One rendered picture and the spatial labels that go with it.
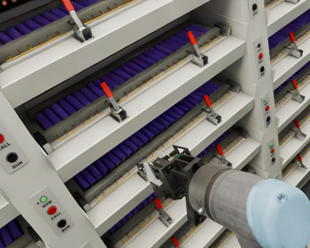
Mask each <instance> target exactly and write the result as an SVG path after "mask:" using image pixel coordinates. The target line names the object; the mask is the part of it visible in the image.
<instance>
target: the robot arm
mask: <svg viewBox="0 0 310 248"><path fill-rule="evenodd" d="M172 146H173V148H174V150H173V151H172V152H171V153H170V154H169V155H170V156H168V155H164V154H163V152H161V151H158V156H159V157H158V158H157V159H155V160H154V161H153V162H152V163H153V165H151V164H147V163H145V162H144V163H143V165H144V167H145V170H146V172H147V178H148V180H149V182H150V184H151V186H152V188H153V190H154V192H155V194H156V195H157V196H158V197H162V198H165V199H168V198H170V199H173V200H179V199H180V200H181V199H182V198H183V197H185V198H186V212H187V219H188V220H189V221H190V222H191V223H192V224H193V225H195V226H196V227H197V225H198V224H200V223H202V222H203V221H204V220H205V219H206V218H209V219H211V220H213V221H214V222H216V223H218V224H220V225H222V226H224V227H225V228H227V229H229V230H231V231H233V232H234V233H235V235H236V237H237V239H238V242H239V244H240V247H241V248H310V201H309V200H308V198H307V196H306V195H305V194H304V193H303V192H302V191H301V190H300V189H298V188H296V187H294V186H291V185H288V184H287V183H285V182H283V181H280V180H277V179H268V178H265V177H261V176H258V175H254V174H251V173H247V172H243V171H240V170H236V169H234V168H231V167H227V166H223V165H220V164H216V163H207V164H205V165H204V163H203V160H202V159H201V158H198V157H194V156H192V155H191V153H190V151H189V149H188V148H185V147H181V146H177V145H172ZM178 148H179V149H183V151H182V152H181V153H180V152H179V150H178Z"/></svg>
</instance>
